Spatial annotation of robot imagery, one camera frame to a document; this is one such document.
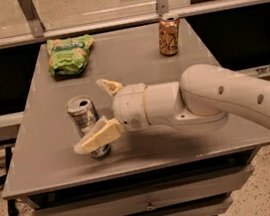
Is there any upper grey drawer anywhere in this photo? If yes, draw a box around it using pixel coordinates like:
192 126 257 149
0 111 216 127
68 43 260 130
32 164 254 216

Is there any left metal railing post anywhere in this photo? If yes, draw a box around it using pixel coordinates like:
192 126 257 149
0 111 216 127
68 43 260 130
17 0 45 38

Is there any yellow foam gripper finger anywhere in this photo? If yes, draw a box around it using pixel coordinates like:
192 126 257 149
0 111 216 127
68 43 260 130
96 78 124 98
73 116 125 155

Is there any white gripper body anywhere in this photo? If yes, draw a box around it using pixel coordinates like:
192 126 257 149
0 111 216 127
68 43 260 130
112 83 150 132

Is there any silver blue redbull can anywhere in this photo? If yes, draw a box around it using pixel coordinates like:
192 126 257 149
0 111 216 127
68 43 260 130
65 95 111 159

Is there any gold brown soda can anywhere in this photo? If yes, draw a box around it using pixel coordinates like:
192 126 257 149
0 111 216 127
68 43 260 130
158 13 180 56

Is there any grey drawer cabinet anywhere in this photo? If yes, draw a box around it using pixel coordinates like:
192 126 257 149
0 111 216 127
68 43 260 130
3 22 270 212

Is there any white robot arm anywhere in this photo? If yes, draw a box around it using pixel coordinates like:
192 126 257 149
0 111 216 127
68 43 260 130
73 64 270 155

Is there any green chip bag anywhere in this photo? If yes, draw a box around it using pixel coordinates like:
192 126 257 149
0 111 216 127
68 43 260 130
46 34 94 76

